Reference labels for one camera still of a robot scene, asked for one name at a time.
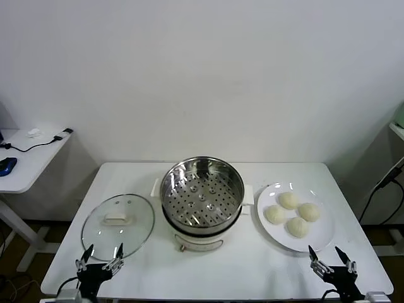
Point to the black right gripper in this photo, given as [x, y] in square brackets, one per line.
[344, 281]

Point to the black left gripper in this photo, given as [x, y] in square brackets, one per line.
[93, 277]

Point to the white steamed baozi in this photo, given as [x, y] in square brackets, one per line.
[309, 211]
[297, 228]
[274, 214]
[288, 200]

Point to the stainless steel steamer basket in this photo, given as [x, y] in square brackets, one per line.
[202, 202]

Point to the white round plate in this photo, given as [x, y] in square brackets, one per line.
[315, 236]

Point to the white electric cooker pot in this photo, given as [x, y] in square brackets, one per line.
[202, 243]

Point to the white side desk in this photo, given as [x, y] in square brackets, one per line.
[38, 164]

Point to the blue computer mouse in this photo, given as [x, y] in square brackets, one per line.
[8, 165]

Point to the grey black adapter dongle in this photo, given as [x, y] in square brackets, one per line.
[67, 130]

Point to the crumpled white tissue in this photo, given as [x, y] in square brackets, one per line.
[34, 132]

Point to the pale green container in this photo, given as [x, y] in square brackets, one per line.
[399, 113]

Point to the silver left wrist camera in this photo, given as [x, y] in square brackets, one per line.
[67, 297]

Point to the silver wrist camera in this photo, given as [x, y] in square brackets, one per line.
[377, 297]
[67, 297]

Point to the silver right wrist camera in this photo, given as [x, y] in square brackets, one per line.
[377, 297]

